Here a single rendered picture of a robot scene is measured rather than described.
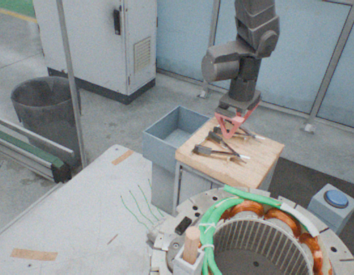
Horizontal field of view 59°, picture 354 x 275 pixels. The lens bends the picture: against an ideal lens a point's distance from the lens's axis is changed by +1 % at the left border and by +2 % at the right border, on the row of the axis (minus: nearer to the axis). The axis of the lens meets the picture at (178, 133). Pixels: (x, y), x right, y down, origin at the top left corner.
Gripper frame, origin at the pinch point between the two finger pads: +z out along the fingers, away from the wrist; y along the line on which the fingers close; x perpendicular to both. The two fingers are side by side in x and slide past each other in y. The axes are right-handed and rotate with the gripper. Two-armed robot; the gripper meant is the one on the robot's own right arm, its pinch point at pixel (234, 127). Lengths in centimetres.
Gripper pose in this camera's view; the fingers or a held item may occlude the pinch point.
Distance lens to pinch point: 79.0
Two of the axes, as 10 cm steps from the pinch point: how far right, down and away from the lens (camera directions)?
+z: -0.5, 8.0, 6.0
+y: -5.4, 4.8, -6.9
